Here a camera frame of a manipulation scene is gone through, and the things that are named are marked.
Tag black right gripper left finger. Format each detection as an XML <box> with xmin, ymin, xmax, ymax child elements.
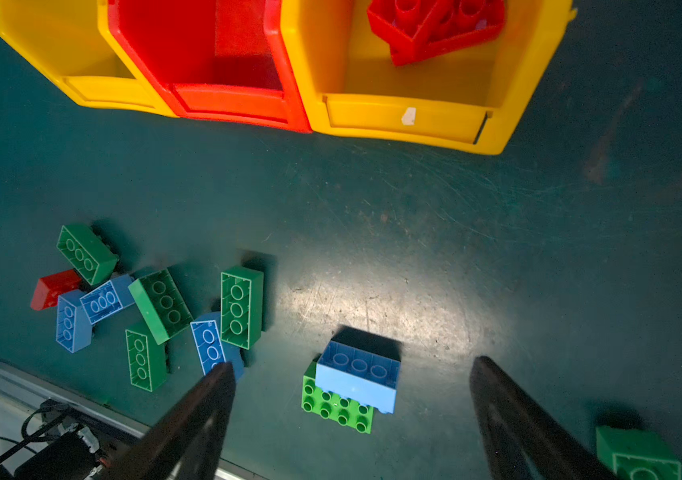
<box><xmin>104</xmin><ymin>363</ymin><xmax>236</xmax><ymax>479</ymax></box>

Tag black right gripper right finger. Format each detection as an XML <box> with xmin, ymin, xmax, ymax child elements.
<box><xmin>470</xmin><ymin>356</ymin><xmax>615</xmax><ymax>479</ymax></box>

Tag red lego brick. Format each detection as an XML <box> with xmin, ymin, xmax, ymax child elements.
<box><xmin>366</xmin><ymin>0</ymin><xmax>506</xmax><ymax>67</ymax></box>
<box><xmin>30</xmin><ymin>269</ymin><xmax>82</xmax><ymax>311</ymax></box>

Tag green lego brick far right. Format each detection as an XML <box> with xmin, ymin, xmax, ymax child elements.
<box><xmin>595</xmin><ymin>426</ymin><xmax>682</xmax><ymax>480</ymax></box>

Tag green lego brick small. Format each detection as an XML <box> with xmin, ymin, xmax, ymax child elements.
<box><xmin>128</xmin><ymin>269</ymin><xmax>194</xmax><ymax>344</ymax></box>

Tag blue lego brick far left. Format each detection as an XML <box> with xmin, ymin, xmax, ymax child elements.
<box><xmin>56</xmin><ymin>290</ymin><xmax>93</xmax><ymax>353</ymax></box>

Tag bright green lego brick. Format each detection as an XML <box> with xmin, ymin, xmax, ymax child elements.
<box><xmin>301</xmin><ymin>361</ymin><xmax>375</xmax><ymax>434</ymax></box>

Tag green lego brick centre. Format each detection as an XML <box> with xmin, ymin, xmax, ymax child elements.
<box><xmin>220</xmin><ymin>266</ymin><xmax>264</xmax><ymax>350</ymax></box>

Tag left controller board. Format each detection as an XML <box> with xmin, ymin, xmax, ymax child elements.
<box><xmin>0</xmin><ymin>401</ymin><xmax>111</xmax><ymax>479</ymax></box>

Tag light blue lego brick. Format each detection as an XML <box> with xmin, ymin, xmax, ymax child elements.
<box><xmin>315</xmin><ymin>341</ymin><xmax>401</xmax><ymax>414</ymax></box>

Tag green lego brick upper left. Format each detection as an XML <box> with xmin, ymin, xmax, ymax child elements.
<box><xmin>57</xmin><ymin>224</ymin><xmax>119</xmax><ymax>286</ymax></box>

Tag red plastic bin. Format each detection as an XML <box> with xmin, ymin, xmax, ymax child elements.
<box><xmin>108</xmin><ymin>0</ymin><xmax>312</xmax><ymax>133</ymax></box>

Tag right yellow plastic bin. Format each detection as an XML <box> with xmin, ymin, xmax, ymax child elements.
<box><xmin>280</xmin><ymin>1</ymin><xmax>576</xmax><ymax>155</ymax></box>

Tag yellow plastic bin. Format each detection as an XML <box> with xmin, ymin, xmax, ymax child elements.
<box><xmin>280</xmin><ymin>1</ymin><xmax>576</xmax><ymax>155</ymax></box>
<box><xmin>0</xmin><ymin>0</ymin><xmax>175</xmax><ymax>118</ymax></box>

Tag left yellow plastic bin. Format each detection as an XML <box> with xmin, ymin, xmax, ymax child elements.
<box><xmin>0</xmin><ymin>0</ymin><xmax>175</xmax><ymax>118</ymax></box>

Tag aluminium front mounting rail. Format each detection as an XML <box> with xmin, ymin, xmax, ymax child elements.
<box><xmin>0</xmin><ymin>363</ymin><xmax>236</xmax><ymax>479</ymax></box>

